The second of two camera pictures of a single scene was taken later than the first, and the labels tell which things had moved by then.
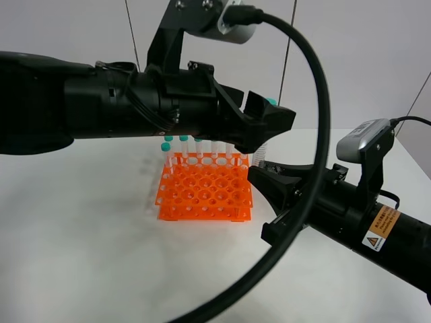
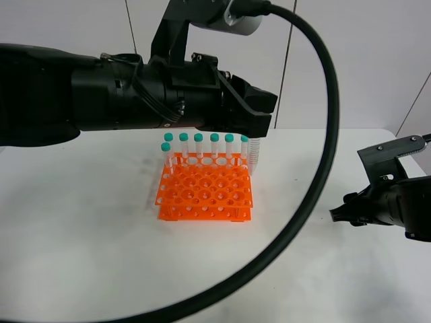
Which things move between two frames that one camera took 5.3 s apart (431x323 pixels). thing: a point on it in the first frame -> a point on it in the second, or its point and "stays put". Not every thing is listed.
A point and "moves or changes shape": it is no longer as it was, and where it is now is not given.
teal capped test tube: [259, 156] moves or changes shape
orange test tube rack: [205, 186] stays put
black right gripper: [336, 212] -> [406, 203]
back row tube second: [184, 138] stays put
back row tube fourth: [214, 149] stays put
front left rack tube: [166, 148] stays put
